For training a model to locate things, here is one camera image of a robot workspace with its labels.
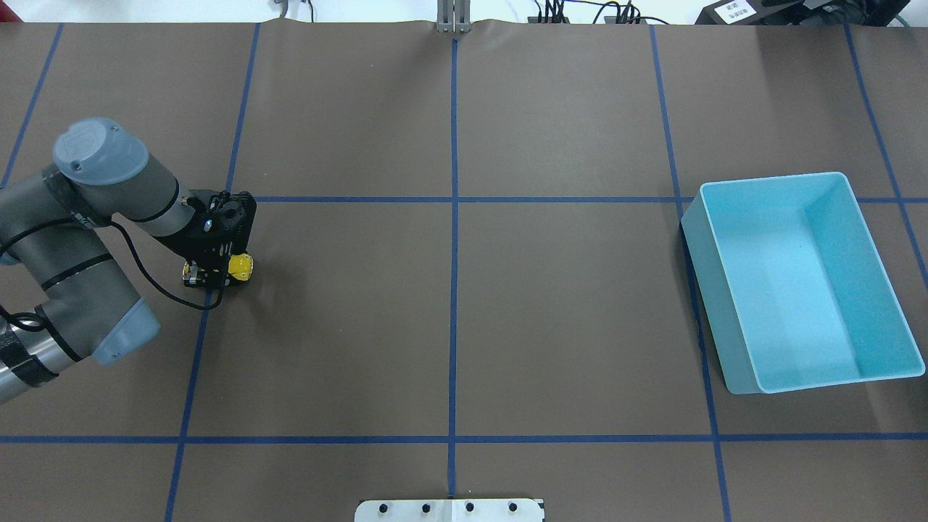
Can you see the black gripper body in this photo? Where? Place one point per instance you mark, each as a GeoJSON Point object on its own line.
{"type": "Point", "coordinates": [197, 250]}

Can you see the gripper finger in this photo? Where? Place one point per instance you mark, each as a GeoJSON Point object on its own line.
{"type": "Point", "coordinates": [196, 277]}

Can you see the yellow beetle toy car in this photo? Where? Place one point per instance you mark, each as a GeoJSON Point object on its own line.
{"type": "Point", "coordinates": [240, 268]}

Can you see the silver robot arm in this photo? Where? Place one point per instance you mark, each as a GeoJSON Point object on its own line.
{"type": "Point", "coordinates": [49, 225]}

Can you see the turquoise plastic bin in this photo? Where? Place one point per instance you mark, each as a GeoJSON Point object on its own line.
{"type": "Point", "coordinates": [795, 291]}

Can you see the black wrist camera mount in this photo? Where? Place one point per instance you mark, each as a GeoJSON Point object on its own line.
{"type": "Point", "coordinates": [232, 216]}

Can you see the aluminium frame post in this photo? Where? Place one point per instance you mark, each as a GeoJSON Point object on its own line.
{"type": "Point", "coordinates": [453, 16]}

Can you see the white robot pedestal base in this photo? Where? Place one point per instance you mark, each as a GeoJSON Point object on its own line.
{"type": "Point", "coordinates": [486, 509]}

